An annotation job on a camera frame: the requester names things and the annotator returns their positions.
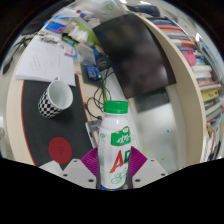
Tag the clear plastic box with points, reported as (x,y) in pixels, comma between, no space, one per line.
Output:
(85,53)

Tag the black red-edged desk mat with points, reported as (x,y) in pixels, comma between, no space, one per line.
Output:
(36,133)

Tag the white paper sheets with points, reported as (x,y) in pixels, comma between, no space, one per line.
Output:
(45,61)

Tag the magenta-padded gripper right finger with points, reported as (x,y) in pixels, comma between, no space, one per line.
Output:
(150,171)

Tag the black office chair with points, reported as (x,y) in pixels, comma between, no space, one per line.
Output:
(8,61)

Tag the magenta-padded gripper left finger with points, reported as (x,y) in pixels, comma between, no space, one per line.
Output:
(75,173)

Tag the beige shelf with books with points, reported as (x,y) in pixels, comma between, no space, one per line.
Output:
(191,100)

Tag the white drink bottle green cap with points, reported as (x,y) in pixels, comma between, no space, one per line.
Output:
(115,150)

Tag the white tissue packs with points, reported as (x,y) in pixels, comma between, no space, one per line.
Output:
(78,33)

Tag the small blue box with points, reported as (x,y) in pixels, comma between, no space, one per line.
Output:
(93,72)

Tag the black white checkered mug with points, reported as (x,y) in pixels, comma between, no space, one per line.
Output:
(58,95)

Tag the black computer monitor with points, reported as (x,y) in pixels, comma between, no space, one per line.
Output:
(136,55)

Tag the flat round red coaster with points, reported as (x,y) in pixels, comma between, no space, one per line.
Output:
(60,150)

